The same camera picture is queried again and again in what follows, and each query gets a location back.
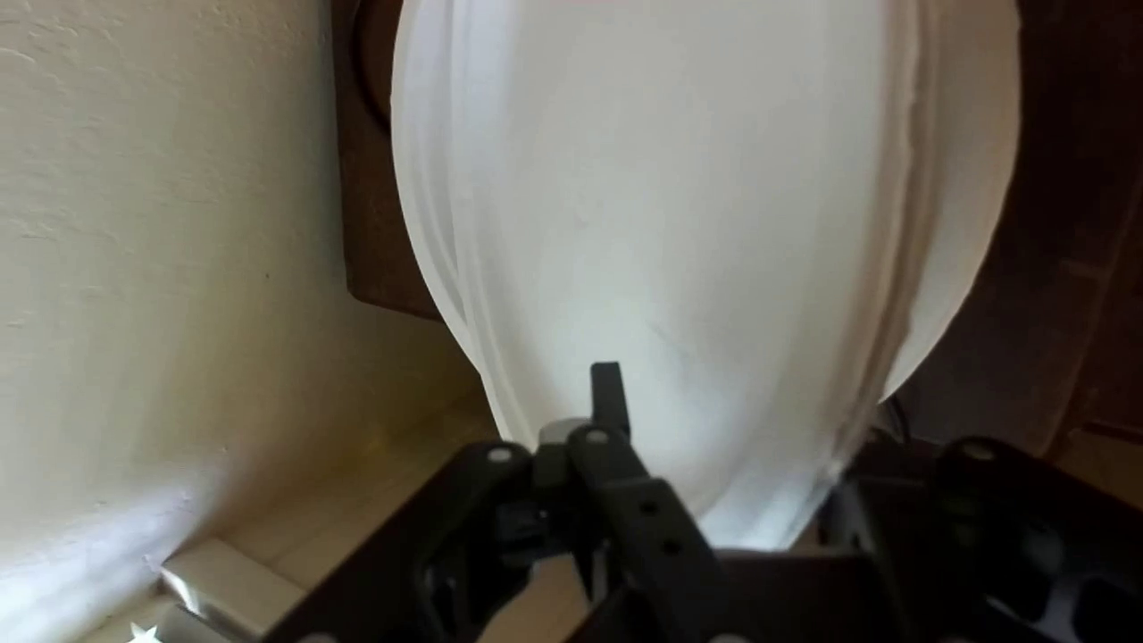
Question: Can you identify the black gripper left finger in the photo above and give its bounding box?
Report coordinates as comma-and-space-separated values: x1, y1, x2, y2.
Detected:
270, 361, 727, 643

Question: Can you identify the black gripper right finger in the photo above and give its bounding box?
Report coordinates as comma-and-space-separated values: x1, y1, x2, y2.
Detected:
833, 437, 1143, 643

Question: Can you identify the white paper plate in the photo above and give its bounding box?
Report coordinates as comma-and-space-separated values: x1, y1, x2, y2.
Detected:
388, 0, 925, 555
878, 0, 1026, 405

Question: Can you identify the dark wooden dresser box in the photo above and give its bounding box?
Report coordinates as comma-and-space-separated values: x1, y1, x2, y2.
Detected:
328, 0, 1122, 457

